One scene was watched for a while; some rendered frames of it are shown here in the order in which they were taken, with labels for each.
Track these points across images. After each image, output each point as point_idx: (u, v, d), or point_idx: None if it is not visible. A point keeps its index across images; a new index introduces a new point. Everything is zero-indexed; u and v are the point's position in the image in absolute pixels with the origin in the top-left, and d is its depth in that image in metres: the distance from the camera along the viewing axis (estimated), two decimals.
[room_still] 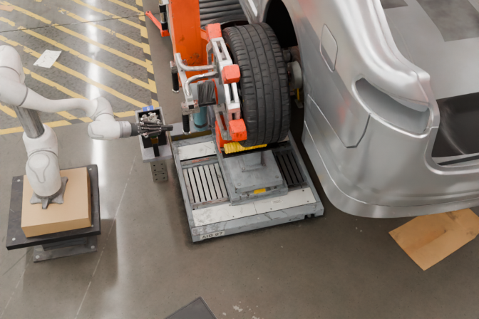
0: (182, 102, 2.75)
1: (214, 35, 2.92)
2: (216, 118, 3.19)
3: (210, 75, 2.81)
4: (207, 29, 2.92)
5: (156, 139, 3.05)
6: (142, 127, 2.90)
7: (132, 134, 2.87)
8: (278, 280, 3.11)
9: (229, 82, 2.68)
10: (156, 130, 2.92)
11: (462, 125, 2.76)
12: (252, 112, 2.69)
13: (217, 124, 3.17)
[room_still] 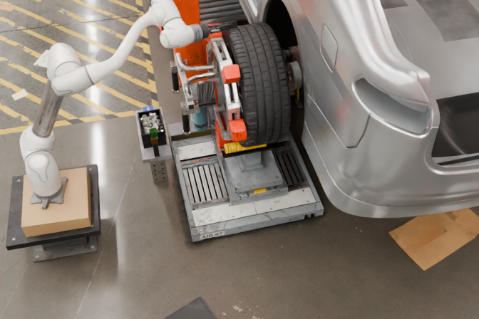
0: (182, 102, 2.75)
1: (214, 35, 2.92)
2: (216, 118, 3.19)
3: (210, 75, 2.81)
4: None
5: (156, 139, 3.05)
6: None
7: None
8: (278, 280, 3.11)
9: (229, 82, 2.68)
10: None
11: (462, 125, 2.76)
12: (249, 81, 2.65)
13: (217, 124, 3.17)
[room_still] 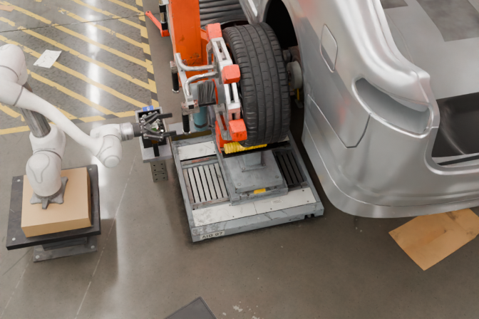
0: (182, 102, 2.75)
1: (214, 35, 2.92)
2: (216, 118, 3.19)
3: (210, 75, 2.81)
4: (207, 29, 2.92)
5: (156, 139, 3.05)
6: None
7: None
8: (278, 280, 3.11)
9: (229, 82, 2.68)
10: None
11: (462, 125, 2.76)
12: (249, 81, 2.65)
13: (217, 124, 3.17)
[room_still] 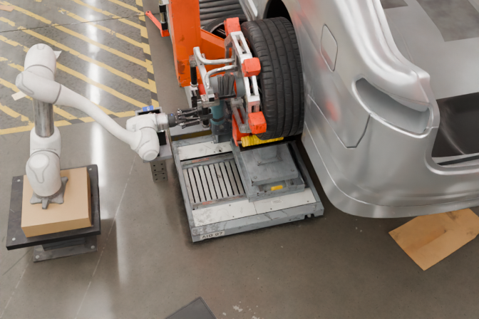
0: (202, 95, 2.79)
1: (233, 30, 2.96)
2: (233, 112, 3.23)
3: (229, 68, 2.85)
4: (225, 23, 2.96)
5: None
6: None
7: None
8: (278, 280, 3.11)
9: (249, 75, 2.72)
10: None
11: (462, 125, 2.76)
12: (269, 74, 2.69)
13: (234, 117, 3.21)
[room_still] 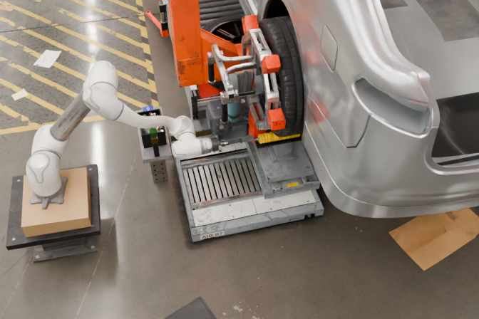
0: (222, 92, 2.80)
1: (251, 27, 2.97)
2: (249, 109, 3.25)
3: (249, 65, 2.87)
4: (244, 21, 2.98)
5: (156, 139, 3.05)
6: None
7: None
8: (278, 280, 3.11)
9: (269, 72, 2.73)
10: None
11: (462, 125, 2.76)
12: (289, 71, 2.71)
13: (251, 114, 3.23)
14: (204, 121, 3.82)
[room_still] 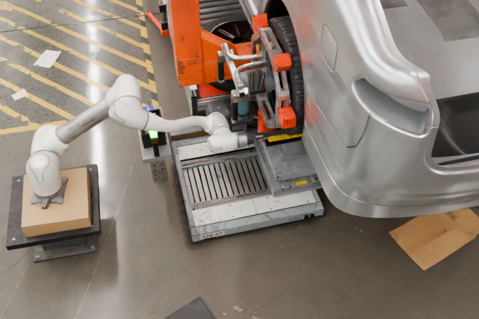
0: (232, 90, 2.81)
1: (261, 25, 2.98)
2: (259, 107, 3.26)
3: (259, 64, 2.88)
4: (254, 19, 2.98)
5: (156, 139, 3.05)
6: None
7: None
8: (278, 280, 3.11)
9: (280, 70, 2.74)
10: None
11: (462, 125, 2.76)
12: (299, 69, 2.72)
13: (260, 113, 3.24)
14: None
